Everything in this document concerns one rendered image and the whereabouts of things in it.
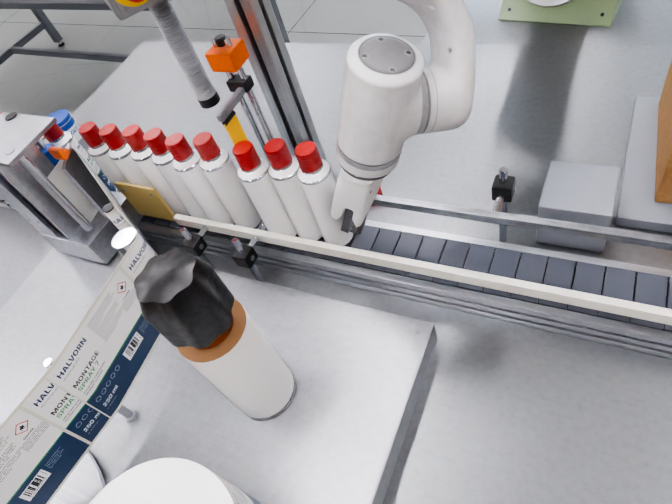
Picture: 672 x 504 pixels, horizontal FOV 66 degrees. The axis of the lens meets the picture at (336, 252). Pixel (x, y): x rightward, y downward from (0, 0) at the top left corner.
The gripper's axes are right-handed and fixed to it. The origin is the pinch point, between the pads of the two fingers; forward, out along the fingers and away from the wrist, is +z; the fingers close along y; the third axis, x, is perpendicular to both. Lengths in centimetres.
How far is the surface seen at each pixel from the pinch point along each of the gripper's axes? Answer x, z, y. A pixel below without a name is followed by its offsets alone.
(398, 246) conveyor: 7.8, 3.9, -1.1
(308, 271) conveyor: -5.3, 12.7, 5.0
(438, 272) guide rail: 14.8, -1.8, 4.3
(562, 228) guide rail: 27.6, -11.7, -3.2
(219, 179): -23.1, 0.5, 1.7
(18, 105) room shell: -268, 197, -119
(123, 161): -43.0, 6.3, 1.9
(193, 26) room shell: -184, 166, -211
